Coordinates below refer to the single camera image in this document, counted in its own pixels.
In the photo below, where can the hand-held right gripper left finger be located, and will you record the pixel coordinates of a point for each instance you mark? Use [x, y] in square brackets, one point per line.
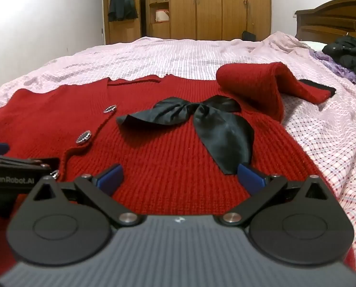
[110, 178]

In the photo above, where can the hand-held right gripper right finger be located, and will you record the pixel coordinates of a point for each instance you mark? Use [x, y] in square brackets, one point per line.
[249, 180]

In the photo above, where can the red knit sweater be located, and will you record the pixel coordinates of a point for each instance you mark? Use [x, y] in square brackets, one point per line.
[172, 146]

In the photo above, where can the pink checked bed sheet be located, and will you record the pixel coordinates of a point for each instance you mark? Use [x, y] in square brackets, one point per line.
[195, 55]

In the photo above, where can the purple cloth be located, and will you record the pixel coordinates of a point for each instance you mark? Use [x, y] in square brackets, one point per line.
[335, 65]

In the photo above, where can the small black bag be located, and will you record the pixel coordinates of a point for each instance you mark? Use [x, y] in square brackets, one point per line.
[248, 35]

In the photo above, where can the white pillow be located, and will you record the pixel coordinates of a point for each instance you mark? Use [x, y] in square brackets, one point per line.
[315, 45]

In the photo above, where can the black jacket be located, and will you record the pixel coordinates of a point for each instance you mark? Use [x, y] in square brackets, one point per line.
[353, 55]

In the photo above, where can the hanging dark garment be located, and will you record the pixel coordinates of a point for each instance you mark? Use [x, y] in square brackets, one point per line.
[121, 1]

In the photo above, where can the wooden wardrobe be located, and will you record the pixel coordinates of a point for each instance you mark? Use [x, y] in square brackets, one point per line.
[213, 6]

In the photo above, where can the brown wooden headboard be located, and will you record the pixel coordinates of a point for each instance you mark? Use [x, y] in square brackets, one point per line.
[330, 21]

